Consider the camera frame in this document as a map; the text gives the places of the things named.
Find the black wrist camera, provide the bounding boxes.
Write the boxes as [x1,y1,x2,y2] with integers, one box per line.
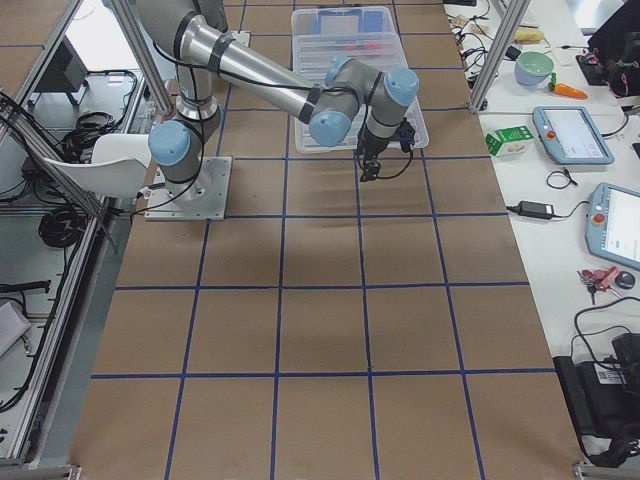
[396,117,416,153]

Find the toy carrot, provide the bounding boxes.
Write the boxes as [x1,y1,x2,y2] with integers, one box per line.
[548,72,589,100]

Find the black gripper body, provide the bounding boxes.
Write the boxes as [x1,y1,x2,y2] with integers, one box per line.
[355,124,391,168]

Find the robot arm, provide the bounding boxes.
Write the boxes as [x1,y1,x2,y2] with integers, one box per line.
[138,1,419,182]

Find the white chair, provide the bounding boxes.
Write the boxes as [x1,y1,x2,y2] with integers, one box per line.
[44,134,151,199]

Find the teach pendant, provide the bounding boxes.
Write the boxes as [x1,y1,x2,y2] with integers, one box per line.
[585,183,639,270]
[532,106,615,167]

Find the black power adapter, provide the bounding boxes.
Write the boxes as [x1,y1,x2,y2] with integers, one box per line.
[517,201,555,220]

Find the aluminium frame post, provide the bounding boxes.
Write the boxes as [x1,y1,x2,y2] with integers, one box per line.
[468,0,530,113]

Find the red block upper pair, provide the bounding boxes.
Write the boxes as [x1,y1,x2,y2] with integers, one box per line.
[343,43,382,52]

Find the blue plastic tray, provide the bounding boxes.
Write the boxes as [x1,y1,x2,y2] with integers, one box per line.
[311,8,388,35]

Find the teach pendant upper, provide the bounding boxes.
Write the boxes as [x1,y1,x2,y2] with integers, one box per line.
[532,106,615,167]

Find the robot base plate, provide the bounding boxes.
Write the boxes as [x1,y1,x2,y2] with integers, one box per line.
[144,157,233,221]

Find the black device with cables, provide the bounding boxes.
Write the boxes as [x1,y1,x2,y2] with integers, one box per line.
[553,333,639,467]

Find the clear plastic storage box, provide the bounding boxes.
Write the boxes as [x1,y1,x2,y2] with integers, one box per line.
[291,5,397,53]

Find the teach pendant lower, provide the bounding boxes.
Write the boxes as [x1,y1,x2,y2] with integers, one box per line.
[585,183,639,270]

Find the clear plastic box lid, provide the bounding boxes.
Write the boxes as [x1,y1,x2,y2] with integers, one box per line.
[291,30,431,156]

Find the green bowl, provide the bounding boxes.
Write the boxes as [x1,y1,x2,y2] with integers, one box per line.
[514,51,554,86]

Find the green white carton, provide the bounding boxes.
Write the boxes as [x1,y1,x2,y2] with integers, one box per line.
[485,125,534,157]

